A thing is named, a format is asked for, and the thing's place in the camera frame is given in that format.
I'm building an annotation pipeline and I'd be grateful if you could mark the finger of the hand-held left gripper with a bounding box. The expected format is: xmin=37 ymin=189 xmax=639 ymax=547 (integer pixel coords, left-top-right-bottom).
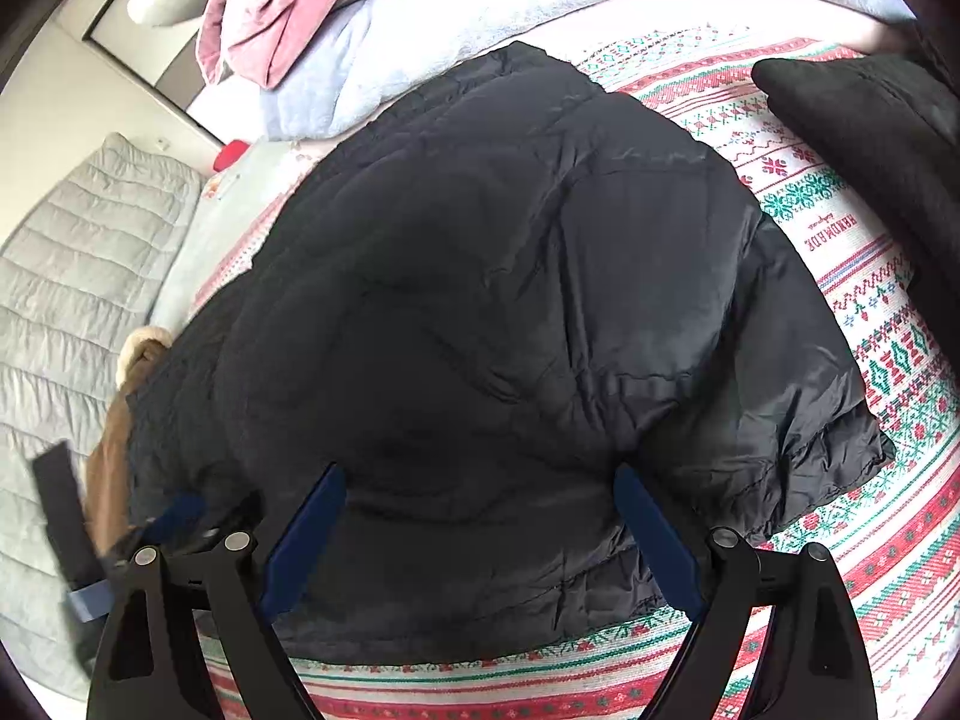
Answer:
xmin=135 ymin=491 xmax=226 ymax=550
xmin=30 ymin=441 xmax=115 ymax=623

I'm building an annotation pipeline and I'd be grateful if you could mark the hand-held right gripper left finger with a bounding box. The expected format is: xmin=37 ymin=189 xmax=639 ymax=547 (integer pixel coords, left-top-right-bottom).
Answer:
xmin=86 ymin=463 xmax=347 ymax=720

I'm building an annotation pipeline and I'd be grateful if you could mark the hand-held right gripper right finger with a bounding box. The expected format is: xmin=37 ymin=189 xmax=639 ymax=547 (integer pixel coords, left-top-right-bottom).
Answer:
xmin=613 ymin=465 xmax=878 ymax=720

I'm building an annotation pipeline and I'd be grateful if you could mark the black quilted jacket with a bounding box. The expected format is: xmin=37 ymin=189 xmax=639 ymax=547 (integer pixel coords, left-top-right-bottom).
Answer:
xmin=124 ymin=41 xmax=897 ymax=667

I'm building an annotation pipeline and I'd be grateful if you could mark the brown folded garment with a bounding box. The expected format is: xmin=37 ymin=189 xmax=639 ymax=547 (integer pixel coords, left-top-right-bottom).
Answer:
xmin=82 ymin=326 xmax=175 ymax=550

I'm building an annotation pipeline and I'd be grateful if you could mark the patterned printed blanket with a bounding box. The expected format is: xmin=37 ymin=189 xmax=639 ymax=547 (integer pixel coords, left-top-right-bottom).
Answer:
xmin=187 ymin=22 xmax=960 ymax=720

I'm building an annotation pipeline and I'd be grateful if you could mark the grey quilted headboard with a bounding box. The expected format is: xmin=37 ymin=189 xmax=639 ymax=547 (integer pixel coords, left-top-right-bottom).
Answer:
xmin=0 ymin=131 xmax=205 ymax=700

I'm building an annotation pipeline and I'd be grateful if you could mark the white bed sheet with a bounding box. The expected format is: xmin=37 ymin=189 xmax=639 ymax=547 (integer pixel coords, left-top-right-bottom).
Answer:
xmin=150 ymin=136 xmax=338 ymax=331

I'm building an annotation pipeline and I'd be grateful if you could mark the small red object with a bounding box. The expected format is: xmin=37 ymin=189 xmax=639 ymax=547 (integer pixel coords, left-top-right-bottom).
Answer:
xmin=213 ymin=138 xmax=253 ymax=175

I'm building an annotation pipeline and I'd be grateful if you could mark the black fleece garment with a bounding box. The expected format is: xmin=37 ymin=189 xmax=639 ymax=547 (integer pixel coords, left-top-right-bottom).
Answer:
xmin=750 ymin=36 xmax=960 ymax=365

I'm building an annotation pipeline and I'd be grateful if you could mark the pink crumpled cloth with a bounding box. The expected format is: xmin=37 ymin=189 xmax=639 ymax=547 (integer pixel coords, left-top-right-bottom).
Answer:
xmin=196 ymin=0 xmax=422 ymax=89

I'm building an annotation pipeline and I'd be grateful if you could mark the light blue fleece blanket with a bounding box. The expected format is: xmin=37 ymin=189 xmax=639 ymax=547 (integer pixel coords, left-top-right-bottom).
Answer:
xmin=255 ymin=0 xmax=917 ymax=142

